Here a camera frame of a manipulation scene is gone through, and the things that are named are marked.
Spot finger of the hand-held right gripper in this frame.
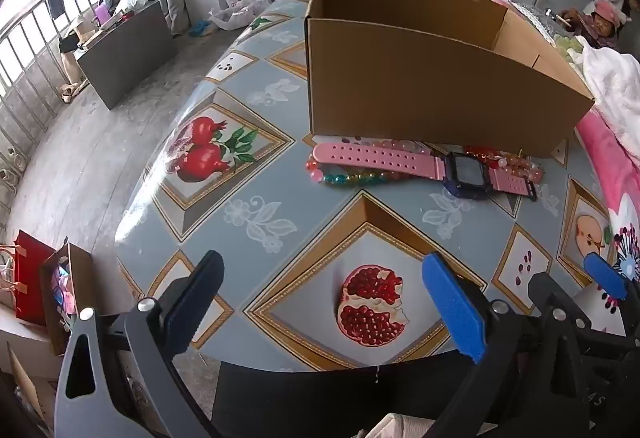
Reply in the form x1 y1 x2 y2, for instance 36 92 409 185
582 252 640 349
527 272 593 331

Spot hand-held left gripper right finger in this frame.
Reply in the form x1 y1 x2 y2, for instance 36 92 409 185
421 252 591 438

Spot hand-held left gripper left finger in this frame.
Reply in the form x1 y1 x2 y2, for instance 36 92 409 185
54 249 225 438

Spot red pink bead bracelet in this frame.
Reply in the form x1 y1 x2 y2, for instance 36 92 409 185
462 145 545 183

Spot multicolour bead bracelet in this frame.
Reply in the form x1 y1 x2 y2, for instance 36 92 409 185
322 170 408 189

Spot pink strap watch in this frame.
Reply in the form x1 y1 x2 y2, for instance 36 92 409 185
312 142 538 203

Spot orange pink bead bracelet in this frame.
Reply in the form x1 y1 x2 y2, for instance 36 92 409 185
305 138 433 183

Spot brown cardboard box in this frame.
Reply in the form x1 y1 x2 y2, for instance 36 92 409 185
305 0 596 159

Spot pink floral blanket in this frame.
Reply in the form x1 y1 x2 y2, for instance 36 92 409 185
575 110 640 334

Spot brown paper bag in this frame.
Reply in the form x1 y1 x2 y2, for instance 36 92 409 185
40 243 101 356

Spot red paper bag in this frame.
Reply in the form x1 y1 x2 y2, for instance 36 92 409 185
0 230 58 326

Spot cardboard piece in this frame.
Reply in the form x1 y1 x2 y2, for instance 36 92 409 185
5 340 56 434

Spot green knitted cloth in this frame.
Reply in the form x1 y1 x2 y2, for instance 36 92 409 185
555 35 586 63

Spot grey cabinet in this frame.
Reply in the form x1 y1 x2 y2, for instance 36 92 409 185
75 0 178 109

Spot white lace cloth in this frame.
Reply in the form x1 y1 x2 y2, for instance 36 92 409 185
480 0 561 43

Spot metal window railing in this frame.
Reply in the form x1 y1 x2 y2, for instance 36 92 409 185
0 0 101 159

